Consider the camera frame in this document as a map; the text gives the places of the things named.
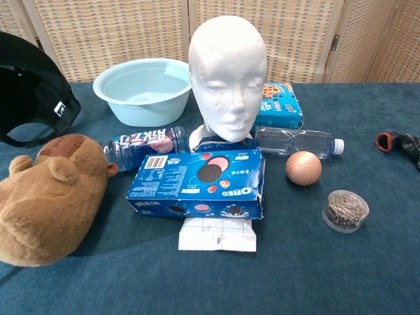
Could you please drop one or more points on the black baseball cap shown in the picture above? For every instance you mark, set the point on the black baseball cap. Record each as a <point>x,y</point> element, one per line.
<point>29,82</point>

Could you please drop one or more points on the blue Oreo cookie box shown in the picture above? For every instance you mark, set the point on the blue Oreo cookie box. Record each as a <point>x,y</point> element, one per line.
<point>170,187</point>

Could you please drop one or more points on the blue labelled drink bottle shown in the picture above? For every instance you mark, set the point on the blue labelled drink bottle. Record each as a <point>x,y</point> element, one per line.
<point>141,146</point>

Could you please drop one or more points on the white snack packet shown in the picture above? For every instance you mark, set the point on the white snack packet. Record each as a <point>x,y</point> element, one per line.
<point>216,238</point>

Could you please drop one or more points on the clear empty water bottle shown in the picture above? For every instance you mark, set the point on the clear empty water bottle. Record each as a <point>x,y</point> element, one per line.
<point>295,142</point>

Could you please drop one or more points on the white foam mannequin head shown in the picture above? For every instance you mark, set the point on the white foam mannequin head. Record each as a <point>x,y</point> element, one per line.
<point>226,72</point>

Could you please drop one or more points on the blue chocolate chip cookie box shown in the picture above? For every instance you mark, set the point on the blue chocolate chip cookie box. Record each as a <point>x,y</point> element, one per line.
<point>282,106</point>

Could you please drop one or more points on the light blue plastic basin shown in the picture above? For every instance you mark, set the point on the light blue plastic basin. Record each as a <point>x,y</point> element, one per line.
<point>141,98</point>

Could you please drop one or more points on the copper coloured ball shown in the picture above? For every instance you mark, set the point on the copper coloured ball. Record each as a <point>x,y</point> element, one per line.
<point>303,168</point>

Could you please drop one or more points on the blue table cloth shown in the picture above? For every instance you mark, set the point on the blue table cloth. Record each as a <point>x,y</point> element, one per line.
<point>295,272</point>

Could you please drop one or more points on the clear tub of steel scrubber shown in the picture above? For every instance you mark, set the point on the clear tub of steel scrubber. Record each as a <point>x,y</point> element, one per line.
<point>345,211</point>

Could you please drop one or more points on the woven folding screen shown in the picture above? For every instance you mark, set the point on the woven folding screen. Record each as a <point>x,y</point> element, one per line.
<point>108,36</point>

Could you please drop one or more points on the brown capybara plush toy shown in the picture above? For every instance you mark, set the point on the brown capybara plush toy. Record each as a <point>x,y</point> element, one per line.
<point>42,203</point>

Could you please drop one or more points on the grey knit work glove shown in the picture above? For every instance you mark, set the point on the grey knit work glove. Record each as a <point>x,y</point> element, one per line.
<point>403,144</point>

